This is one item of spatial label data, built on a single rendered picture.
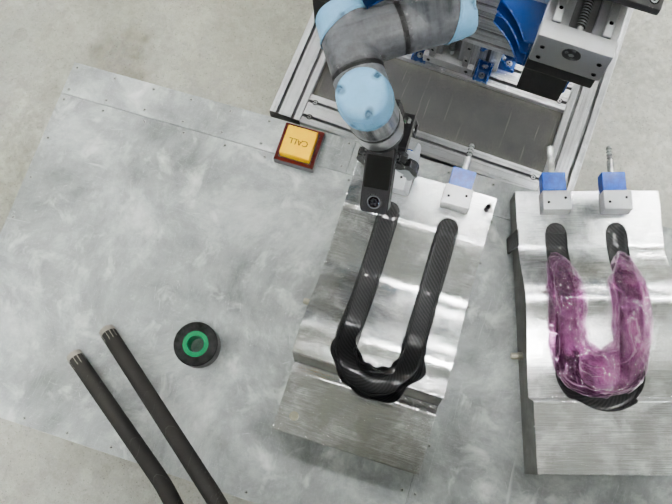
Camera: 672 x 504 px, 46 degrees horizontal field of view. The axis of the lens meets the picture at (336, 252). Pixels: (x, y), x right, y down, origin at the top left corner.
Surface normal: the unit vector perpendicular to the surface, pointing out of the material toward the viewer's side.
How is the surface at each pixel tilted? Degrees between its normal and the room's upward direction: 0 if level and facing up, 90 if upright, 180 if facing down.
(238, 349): 0
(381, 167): 37
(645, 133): 0
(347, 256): 2
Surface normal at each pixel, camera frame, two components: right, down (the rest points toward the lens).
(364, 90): -0.21, -0.16
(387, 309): 0.11, -0.66
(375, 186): -0.28, 0.32
